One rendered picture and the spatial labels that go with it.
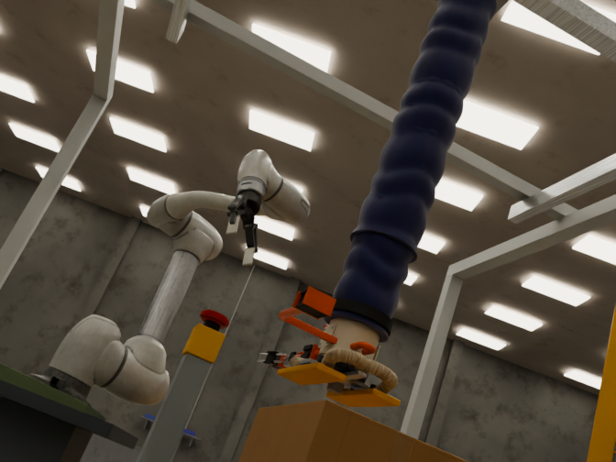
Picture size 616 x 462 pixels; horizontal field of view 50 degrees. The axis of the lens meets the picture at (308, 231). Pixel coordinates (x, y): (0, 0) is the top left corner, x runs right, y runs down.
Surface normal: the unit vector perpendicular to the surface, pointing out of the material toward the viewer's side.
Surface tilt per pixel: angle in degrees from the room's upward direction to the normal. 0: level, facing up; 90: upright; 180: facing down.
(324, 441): 90
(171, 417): 90
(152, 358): 76
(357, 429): 90
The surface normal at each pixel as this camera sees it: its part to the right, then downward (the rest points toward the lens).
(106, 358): 0.67, -0.07
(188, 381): 0.33, -0.27
